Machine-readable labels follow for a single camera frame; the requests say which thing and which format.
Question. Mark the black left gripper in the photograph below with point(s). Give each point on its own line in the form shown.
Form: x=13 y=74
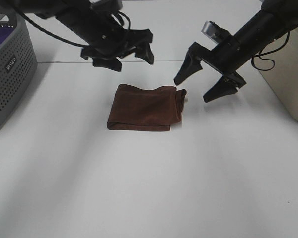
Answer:
x=110 y=38

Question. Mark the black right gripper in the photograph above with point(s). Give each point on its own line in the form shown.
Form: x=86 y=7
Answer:
x=221 y=58

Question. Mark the brown towel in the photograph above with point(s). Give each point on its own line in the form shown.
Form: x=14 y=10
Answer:
x=146 y=110

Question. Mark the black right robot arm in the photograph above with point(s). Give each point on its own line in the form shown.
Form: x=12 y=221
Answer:
x=275 y=19

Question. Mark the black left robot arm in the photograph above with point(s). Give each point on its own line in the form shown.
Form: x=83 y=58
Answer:
x=67 y=12

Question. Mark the beige plastic basket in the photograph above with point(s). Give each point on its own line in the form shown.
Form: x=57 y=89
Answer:
x=283 y=78

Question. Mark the grey perforated laundry basket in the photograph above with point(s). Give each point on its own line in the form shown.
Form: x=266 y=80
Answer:
x=18 y=64

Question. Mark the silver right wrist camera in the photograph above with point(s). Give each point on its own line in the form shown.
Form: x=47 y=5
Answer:
x=212 y=31

